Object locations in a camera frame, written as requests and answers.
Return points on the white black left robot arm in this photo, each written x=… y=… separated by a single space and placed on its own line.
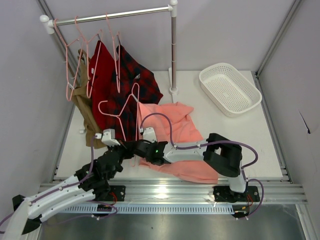
x=36 y=209

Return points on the white metal clothes rack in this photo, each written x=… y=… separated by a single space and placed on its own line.
x=49 y=26

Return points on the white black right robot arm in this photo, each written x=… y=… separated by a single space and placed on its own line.
x=215 y=154

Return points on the pink wire hanger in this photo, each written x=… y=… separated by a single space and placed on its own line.
x=87 y=55
x=71 y=75
x=116 y=54
x=121 y=110

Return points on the white perforated plastic basket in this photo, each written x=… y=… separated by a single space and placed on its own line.
x=229 y=90

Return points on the white slotted cable duct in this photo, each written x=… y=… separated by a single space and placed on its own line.
x=130 y=208

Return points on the tan brown garment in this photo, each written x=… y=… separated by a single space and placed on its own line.
x=83 y=103

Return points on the plain red skirt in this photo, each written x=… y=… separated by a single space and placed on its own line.
x=101 y=69

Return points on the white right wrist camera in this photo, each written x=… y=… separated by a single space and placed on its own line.
x=148 y=134

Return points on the red black plaid skirt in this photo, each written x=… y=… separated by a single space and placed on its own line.
x=133 y=72

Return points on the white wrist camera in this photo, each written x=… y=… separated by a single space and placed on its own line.
x=148 y=134
x=108 y=137

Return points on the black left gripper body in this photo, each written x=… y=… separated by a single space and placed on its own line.
x=122 y=149

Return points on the pink skirt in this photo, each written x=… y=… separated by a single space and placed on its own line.
x=160 y=117

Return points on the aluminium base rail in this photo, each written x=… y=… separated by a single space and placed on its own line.
x=173 y=191

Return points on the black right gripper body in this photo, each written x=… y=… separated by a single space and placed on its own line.
x=139 y=147

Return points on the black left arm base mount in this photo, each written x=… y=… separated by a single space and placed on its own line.
x=104 y=192

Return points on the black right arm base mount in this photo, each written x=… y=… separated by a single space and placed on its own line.
x=223 y=194

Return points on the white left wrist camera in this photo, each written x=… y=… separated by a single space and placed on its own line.
x=108 y=137

